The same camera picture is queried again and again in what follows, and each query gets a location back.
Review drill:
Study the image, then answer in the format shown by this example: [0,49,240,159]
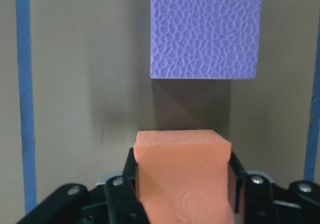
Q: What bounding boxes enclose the orange foam cube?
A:
[133,130,235,223]

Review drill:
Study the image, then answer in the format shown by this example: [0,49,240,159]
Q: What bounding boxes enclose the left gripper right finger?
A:
[228,153,320,223]

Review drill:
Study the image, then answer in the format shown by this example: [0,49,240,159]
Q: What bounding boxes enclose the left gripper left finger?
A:
[19,149,149,223]

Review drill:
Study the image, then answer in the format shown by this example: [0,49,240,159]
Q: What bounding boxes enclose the brown paper mat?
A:
[0,0,320,224]

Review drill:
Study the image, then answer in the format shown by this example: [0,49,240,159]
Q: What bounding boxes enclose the purple foam cube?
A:
[150,0,262,80]

